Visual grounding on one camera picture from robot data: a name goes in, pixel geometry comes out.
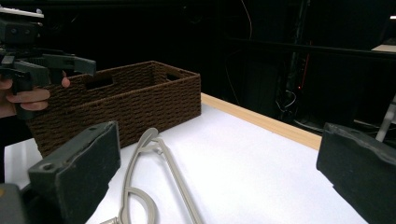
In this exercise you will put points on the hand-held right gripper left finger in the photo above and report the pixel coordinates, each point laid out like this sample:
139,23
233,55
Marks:
81,168

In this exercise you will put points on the white stand tube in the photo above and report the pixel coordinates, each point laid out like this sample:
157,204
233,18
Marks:
386,121

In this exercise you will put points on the black horizontal bar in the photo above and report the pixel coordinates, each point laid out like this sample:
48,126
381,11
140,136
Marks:
311,49

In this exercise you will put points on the black metal stand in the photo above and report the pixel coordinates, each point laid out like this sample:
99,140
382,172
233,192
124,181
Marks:
300,37

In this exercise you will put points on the grey clothes hanger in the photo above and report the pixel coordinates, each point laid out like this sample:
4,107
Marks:
146,146

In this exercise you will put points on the pale board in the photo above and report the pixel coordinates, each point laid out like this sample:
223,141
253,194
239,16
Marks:
385,48

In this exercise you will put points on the brown woven basket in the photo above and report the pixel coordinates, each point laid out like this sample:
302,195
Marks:
137,102

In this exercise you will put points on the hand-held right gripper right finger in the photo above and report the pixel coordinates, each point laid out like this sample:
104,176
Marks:
358,168

